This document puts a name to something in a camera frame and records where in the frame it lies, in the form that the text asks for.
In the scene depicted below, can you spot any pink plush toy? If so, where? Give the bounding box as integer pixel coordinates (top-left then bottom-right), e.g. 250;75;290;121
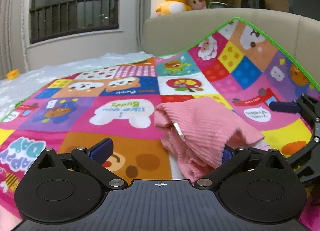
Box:
187;0;207;10

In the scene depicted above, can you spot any white vertical curtain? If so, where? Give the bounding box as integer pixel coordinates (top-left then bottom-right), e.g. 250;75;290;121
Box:
1;0;30;79

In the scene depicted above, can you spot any colourful cartoon play mat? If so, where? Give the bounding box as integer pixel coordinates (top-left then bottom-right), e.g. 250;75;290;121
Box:
1;18;319;230

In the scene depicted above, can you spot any pink knit sweater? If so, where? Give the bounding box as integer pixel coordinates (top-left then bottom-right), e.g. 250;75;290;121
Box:
154;97;270;182

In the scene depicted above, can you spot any small yellow toy block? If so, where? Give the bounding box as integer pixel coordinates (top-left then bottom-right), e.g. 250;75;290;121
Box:
7;69;20;80

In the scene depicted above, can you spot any black round object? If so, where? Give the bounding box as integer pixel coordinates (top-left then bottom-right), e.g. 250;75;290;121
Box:
241;0;266;9

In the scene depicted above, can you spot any yellow duck plush toy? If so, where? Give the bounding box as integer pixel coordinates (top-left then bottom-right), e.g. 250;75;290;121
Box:
156;0;192;15

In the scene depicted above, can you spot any dark framed window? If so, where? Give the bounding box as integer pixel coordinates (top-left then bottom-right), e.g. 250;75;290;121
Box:
29;0;119;44

